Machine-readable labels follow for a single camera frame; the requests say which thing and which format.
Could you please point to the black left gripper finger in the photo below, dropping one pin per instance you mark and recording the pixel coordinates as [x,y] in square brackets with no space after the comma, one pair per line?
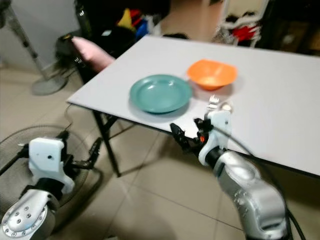
[63,135]
[96,152]

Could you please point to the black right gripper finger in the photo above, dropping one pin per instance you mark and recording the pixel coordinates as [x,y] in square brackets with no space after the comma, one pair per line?
[181,135]
[201,125]

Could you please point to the silver metal fork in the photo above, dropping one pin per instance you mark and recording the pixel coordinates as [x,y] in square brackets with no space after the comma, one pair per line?
[214,102]

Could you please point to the green round plate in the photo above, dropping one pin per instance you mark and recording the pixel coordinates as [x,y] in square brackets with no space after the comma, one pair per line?
[160,93]

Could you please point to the grey standing fan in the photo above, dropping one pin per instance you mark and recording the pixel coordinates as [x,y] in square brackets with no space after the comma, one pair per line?
[49,85]

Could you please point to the orange plastic bowl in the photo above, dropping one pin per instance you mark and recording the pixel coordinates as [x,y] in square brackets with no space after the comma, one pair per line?
[212,74]

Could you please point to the pink cushion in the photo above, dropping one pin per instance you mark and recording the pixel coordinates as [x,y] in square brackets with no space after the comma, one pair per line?
[94,54]

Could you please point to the black chair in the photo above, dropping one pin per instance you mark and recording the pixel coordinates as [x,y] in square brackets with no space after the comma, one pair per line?
[64,46]

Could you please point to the red cloth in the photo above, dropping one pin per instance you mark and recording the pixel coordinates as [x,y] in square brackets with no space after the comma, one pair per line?
[246,33]

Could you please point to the blue cloth item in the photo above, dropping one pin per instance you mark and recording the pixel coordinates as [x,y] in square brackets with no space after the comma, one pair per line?
[142,29]

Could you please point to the black shelf unit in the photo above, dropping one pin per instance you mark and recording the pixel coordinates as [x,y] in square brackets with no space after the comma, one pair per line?
[100,17]

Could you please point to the yellow cloth item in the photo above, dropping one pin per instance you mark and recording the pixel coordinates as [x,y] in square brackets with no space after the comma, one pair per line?
[124,20]

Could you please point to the dark cabinet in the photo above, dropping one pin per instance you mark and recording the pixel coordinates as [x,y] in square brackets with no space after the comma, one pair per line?
[292,25]

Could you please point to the black table leg frame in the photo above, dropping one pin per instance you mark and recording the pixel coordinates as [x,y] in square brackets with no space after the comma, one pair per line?
[106,142]

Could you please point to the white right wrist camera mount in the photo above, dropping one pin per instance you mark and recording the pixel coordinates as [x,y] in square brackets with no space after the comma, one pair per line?
[217,132]

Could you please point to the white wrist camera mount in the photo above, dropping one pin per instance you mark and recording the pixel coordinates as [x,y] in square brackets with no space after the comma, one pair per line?
[49,160]
[217,132]

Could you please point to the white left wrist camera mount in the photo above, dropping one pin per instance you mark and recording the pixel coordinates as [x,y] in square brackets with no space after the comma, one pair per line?
[49,160]

